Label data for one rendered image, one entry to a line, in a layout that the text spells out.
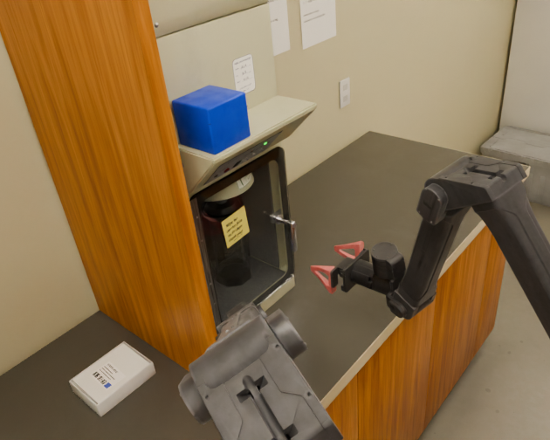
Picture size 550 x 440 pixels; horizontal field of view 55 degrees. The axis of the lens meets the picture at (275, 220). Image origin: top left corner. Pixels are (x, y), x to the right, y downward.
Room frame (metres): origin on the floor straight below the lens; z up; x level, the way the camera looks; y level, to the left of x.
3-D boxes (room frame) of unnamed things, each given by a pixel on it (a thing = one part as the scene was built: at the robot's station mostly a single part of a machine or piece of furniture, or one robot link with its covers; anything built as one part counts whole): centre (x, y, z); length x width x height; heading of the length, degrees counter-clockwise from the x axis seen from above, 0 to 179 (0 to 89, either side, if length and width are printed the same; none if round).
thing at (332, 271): (0.99, -0.12, 1.14); 0.09 x 0.07 x 0.07; 46
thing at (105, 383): (0.90, 0.43, 0.96); 0.16 x 0.12 x 0.04; 136
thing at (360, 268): (0.96, -0.19, 1.15); 0.10 x 0.07 x 0.07; 136
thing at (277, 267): (1.07, 0.07, 1.19); 0.30 x 0.01 x 0.40; 136
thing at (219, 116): (0.97, 0.10, 1.56); 0.10 x 0.10 x 0.09; 46
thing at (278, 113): (1.04, 0.03, 1.46); 0.32 x 0.11 x 0.10; 136
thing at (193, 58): (1.17, 0.16, 1.33); 0.32 x 0.25 x 0.77; 136
